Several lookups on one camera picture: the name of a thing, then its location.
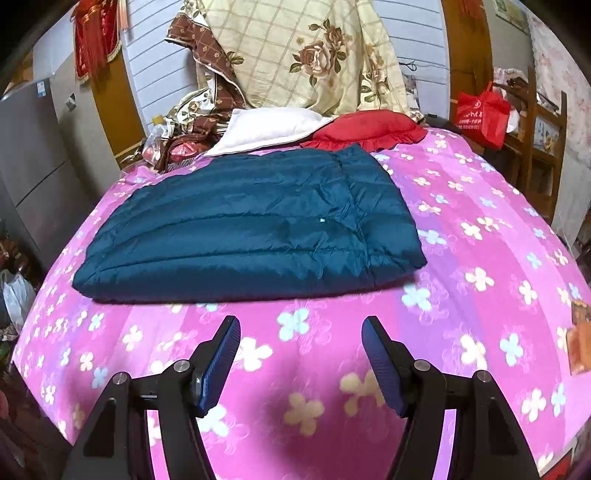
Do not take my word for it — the white pillow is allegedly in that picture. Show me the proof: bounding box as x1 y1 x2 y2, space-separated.
203 108 338 158

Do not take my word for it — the red tasselled hanging decoration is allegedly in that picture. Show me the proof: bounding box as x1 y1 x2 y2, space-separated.
71 0 123 84

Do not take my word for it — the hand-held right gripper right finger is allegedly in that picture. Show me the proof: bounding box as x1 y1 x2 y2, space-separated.
361 316 541 480

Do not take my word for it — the brown floral blanket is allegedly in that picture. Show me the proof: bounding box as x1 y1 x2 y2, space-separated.
154 11 247 171

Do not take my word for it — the grey refrigerator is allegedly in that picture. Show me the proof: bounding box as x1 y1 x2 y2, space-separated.
0 76 95 273

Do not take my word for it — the orange patterned cloth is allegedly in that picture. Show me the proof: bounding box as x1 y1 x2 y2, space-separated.
566 300 591 374

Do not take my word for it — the wall picture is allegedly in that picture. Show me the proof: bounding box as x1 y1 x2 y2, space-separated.
494 0 529 33

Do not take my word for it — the pale floral curtain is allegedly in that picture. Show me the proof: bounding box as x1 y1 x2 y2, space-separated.
526 14 591 162

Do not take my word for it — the cream floral quilt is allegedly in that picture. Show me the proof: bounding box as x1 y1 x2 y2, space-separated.
90 0 492 169

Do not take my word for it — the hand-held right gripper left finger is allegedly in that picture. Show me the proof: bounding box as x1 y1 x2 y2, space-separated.
60 315 242 480

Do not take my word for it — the cream rose-print quilt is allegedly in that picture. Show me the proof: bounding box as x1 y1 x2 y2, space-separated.
185 0 411 116

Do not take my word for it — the white plastic bag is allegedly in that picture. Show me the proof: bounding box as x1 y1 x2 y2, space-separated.
0 270 38 333

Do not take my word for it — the red ruffled pillow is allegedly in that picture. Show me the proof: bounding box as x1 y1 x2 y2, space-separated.
300 111 428 152

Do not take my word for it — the pink floral bed sheet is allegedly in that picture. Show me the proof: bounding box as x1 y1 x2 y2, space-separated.
9 124 591 480

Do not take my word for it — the wooden chair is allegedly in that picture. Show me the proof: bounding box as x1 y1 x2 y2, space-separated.
496 65 568 222

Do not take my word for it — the teal puffer jacket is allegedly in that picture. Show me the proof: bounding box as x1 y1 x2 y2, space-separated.
72 144 428 304

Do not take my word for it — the red shiny packet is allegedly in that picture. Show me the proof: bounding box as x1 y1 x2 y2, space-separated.
170 140 200 161

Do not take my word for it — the red shopping bag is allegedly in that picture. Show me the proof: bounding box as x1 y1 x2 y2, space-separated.
455 82 512 149

